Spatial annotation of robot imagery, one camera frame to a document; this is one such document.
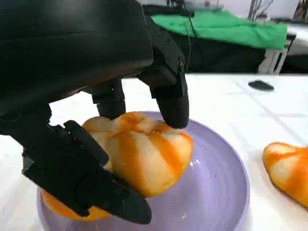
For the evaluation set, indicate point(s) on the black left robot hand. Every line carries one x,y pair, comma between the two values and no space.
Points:
72,43

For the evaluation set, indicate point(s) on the orange and white bread roll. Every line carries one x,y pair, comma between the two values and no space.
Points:
149,158
288,168

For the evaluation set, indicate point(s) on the black desk skirt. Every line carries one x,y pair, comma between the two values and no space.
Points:
216,57

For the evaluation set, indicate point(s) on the green cloth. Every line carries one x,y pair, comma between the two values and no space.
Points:
228,31

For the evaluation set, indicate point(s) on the black table grommet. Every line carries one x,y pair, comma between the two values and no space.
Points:
261,85

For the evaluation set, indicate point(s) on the lilac plate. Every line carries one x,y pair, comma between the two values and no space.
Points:
211,192

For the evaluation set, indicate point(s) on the white metal rack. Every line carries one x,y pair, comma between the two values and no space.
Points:
276,60

